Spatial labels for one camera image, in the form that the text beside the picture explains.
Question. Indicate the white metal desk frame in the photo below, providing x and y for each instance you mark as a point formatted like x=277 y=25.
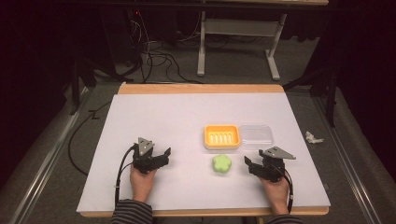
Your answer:
x=239 y=26

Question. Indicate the crumpled white paper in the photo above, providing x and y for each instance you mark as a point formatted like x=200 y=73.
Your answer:
x=313 y=137

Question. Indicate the person's left hand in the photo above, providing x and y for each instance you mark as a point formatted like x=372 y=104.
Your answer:
x=141 y=185

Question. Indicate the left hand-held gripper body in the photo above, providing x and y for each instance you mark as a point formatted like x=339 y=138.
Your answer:
x=144 y=161

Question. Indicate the metal floor rail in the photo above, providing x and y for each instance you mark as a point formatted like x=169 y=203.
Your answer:
x=46 y=161
x=345 y=161

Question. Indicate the yellow soap dish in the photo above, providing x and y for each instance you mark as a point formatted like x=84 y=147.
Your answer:
x=221 y=137

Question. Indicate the clear plastic container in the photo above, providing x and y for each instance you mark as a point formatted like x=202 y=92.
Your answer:
x=256 y=137

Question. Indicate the person's right hand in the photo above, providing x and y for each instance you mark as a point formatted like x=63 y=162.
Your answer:
x=277 y=193

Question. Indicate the green flower-shaped soap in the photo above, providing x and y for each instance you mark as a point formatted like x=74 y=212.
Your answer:
x=222 y=163

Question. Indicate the black stand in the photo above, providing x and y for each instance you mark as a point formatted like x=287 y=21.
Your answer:
x=330 y=90
x=79 y=77

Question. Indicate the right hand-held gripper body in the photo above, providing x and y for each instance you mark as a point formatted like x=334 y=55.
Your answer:
x=274 y=168

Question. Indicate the white table mat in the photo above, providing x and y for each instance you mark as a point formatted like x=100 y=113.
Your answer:
x=186 y=124

